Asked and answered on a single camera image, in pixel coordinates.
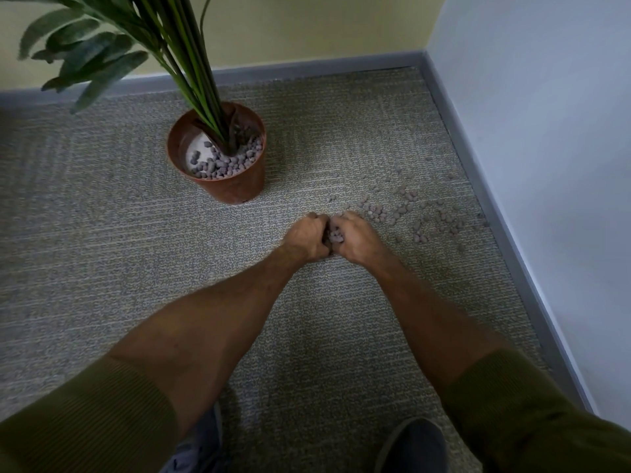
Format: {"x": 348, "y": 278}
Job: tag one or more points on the person's grey left shoe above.
{"x": 199, "y": 445}

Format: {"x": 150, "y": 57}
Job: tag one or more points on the clay pebbles in pot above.
{"x": 226, "y": 160}

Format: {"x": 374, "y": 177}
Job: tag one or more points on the person's left forearm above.
{"x": 207, "y": 320}

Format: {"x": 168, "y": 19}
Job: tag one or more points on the terracotta plastic plant pot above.
{"x": 224, "y": 167}

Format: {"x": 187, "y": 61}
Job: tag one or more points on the person's left hand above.
{"x": 306, "y": 238}

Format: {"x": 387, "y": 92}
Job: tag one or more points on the olive green sweater sleeve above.
{"x": 84, "y": 418}
{"x": 537, "y": 413}

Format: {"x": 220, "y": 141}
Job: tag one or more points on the person's right hand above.
{"x": 357, "y": 238}

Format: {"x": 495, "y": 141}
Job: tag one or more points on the person's left fingers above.
{"x": 319, "y": 220}

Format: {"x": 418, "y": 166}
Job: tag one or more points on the scattered clay pebbles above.
{"x": 409, "y": 211}

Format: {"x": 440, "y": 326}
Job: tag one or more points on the handful of clay pebbles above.
{"x": 335, "y": 236}

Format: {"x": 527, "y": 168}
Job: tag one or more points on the person's right fingers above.
{"x": 345, "y": 219}

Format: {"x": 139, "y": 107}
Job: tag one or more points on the person's right forearm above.
{"x": 429, "y": 320}

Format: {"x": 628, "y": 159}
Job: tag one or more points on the grey skirting board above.
{"x": 345, "y": 142}

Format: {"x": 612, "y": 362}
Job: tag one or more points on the green palm plant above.
{"x": 148, "y": 49}

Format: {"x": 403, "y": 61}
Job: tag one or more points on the person's dark right shoe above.
{"x": 413, "y": 445}

